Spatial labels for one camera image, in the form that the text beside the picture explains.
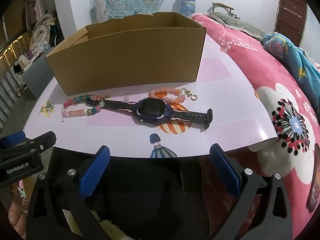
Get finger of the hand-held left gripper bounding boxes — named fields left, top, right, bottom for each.
left=15, top=131, right=57, bottom=155
left=0, top=131, right=27, bottom=150

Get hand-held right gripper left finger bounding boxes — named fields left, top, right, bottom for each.
left=25, top=145, right=118, bottom=240

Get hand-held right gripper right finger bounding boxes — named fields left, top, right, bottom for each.
left=209, top=144, right=295, bottom=240

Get multicolour bead bracelet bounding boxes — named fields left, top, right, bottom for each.
left=61, top=94, right=110, bottom=118

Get small metal keyring charm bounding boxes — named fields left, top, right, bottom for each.
left=180, top=88, right=198, bottom=101

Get purple black smartwatch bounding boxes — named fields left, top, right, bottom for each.
left=85, top=97, right=213, bottom=130

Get orange pink bead bracelet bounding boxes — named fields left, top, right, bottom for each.
left=149, top=87, right=187, bottom=103

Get brown cardboard box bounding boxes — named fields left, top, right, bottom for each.
left=45, top=12, right=207, bottom=96

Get person's left hand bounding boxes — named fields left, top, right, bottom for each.
left=7, top=192, right=27, bottom=239

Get yellow-green fuzzy garment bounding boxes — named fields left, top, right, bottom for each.
left=64, top=209, right=118, bottom=240

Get metal railing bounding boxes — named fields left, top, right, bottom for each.
left=0, top=30, right=28, bottom=120

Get white bag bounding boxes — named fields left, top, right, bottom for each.
left=17, top=54, right=30, bottom=68

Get pile of pale clothes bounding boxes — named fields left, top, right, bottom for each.
left=30, top=11, right=63, bottom=55

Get pink floral blanket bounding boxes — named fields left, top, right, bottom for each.
left=190, top=14, right=320, bottom=230

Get pink hanging clothes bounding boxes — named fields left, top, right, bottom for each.
left=24, top=0, right=44, bottom=25

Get blue patterned quilt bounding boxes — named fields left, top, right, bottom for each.
left=262, top=32, right=320, bottom=95

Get grey-green patterned blanket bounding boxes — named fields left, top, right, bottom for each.
left=204, top=11, right=266, bottom=40

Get wooden chair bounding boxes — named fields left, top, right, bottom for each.
left=212, top=2, right=235, bottom=15

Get brown wooden door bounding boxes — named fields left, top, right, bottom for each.
left=274, top=0, right=308, bottom=47

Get blue water jug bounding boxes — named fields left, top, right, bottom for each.
left=179, top=0, right=197, bottom=17

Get pale hanging wall pocket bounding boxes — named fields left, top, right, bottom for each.
left=96, top=1, right=108, bottom=21

